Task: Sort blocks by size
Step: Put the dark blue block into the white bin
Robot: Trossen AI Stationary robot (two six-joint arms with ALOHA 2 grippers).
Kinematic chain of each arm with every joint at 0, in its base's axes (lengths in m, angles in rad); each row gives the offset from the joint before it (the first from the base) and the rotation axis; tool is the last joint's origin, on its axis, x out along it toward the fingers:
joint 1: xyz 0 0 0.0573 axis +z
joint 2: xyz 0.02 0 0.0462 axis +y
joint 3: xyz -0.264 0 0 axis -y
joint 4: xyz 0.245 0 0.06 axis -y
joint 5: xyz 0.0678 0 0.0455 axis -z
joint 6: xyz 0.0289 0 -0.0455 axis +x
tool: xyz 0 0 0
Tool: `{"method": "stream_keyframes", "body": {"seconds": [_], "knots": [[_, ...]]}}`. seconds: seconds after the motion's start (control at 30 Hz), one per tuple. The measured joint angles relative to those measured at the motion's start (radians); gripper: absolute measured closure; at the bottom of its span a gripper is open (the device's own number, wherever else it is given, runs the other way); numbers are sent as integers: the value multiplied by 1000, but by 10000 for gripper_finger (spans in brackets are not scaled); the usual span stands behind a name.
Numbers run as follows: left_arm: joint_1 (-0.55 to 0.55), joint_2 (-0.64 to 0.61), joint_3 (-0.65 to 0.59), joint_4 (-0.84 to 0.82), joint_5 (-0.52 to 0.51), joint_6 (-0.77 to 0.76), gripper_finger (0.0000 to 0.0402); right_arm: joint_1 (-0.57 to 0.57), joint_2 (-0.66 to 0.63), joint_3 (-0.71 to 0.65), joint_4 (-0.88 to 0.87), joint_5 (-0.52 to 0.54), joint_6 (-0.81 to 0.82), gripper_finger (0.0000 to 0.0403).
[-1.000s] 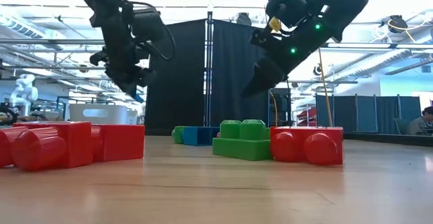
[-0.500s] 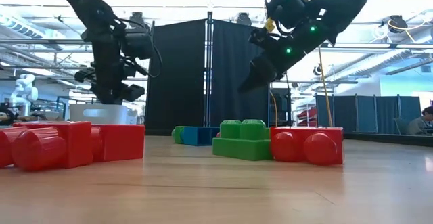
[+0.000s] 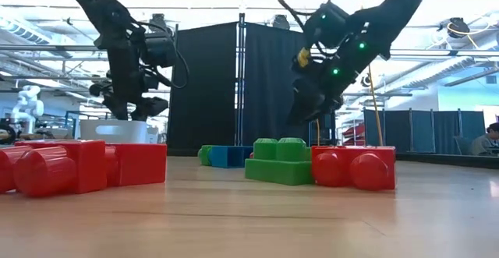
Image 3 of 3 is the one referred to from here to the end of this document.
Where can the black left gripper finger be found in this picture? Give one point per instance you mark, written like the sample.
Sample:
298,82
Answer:
146,108
117,108

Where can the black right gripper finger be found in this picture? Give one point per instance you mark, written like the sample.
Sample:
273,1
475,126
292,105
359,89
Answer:
306,102
334,105

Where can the large red stud block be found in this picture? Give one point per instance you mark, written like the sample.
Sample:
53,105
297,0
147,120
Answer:
140,164

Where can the small red stud block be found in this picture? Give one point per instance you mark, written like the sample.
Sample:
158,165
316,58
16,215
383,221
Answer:
89,164
374,172

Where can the small green stud block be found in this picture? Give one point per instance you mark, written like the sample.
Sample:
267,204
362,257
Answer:
278,172

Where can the long green stud block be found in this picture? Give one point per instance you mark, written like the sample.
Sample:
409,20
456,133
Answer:
204,156

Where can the long blue stud block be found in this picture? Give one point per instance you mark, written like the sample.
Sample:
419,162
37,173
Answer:
232,157

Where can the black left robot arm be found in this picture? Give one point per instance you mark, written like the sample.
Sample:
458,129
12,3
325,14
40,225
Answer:
97,8

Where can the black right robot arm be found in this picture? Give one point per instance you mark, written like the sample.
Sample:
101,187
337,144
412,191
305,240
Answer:
393,12

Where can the white plastic bin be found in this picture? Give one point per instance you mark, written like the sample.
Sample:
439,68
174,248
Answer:
136,133

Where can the dark equipment cabinet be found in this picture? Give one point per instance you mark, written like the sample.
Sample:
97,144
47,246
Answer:
325,133

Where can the red storage rack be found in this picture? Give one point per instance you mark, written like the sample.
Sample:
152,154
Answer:
354,133

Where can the black curtain partition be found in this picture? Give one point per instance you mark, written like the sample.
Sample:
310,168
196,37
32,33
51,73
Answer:
210,94

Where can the white humanoid robot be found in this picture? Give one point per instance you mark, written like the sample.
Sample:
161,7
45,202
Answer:
29,106

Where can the blue partition screen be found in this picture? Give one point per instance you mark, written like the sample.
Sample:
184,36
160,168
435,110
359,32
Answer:
421,133

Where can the person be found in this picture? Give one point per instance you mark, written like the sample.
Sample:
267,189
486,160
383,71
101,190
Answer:
483,145

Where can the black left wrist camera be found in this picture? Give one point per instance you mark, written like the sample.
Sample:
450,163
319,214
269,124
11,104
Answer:
160,49

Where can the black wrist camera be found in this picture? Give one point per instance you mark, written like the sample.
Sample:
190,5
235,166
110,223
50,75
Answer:
327,26
160,49

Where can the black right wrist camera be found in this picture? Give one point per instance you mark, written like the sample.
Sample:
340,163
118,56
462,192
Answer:
327,26

